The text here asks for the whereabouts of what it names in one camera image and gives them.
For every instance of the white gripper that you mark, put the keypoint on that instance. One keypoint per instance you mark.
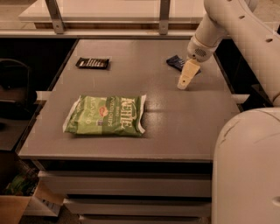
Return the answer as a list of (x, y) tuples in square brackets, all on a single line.
[(198, 52)]

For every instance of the blue rxbar blueberry bar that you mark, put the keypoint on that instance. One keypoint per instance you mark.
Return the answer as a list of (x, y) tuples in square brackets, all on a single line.
[(178, 63)]

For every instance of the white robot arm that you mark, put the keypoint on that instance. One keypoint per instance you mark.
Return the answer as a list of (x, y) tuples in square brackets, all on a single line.
[(246, 159)]

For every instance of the green jalapeno chip bag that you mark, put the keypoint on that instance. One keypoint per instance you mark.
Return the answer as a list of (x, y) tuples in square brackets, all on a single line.
[(112, 115)]

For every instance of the grey drawer cabinet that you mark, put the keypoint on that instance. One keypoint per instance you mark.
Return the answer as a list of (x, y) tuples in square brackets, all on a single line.
[(121, 143)]

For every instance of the black snack bar wrapper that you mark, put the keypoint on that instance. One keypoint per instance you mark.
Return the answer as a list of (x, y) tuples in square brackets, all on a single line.
[(92, 63)]

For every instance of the white upper shelf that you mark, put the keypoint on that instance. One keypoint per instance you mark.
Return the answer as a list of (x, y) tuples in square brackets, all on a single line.
[(128, 10)]

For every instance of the black office chair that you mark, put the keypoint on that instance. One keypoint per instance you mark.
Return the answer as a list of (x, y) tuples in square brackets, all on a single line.
[(17, 96)]

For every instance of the cardboard box with items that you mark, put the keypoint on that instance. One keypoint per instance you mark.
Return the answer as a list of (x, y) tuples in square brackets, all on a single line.
[(22, 192)]

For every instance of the middle metal shelf bracket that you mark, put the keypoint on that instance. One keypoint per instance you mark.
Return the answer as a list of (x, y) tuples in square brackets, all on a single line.
[(164, 16)]

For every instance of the metal shelf bracket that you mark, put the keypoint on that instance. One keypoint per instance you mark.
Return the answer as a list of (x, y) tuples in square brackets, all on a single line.
[(164, 16), (54, 11)]

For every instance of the left metal shelf bracket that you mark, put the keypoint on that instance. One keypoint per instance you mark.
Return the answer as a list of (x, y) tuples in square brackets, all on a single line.
[(54, 11)]

